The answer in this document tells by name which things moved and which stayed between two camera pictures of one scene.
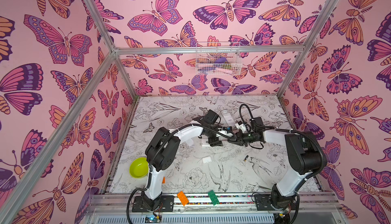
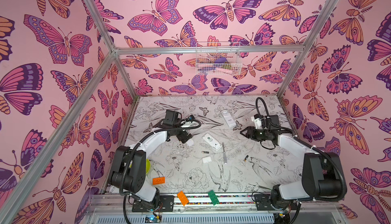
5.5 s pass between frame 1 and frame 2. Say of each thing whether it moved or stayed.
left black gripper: moved
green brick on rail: stayed
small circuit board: stayed
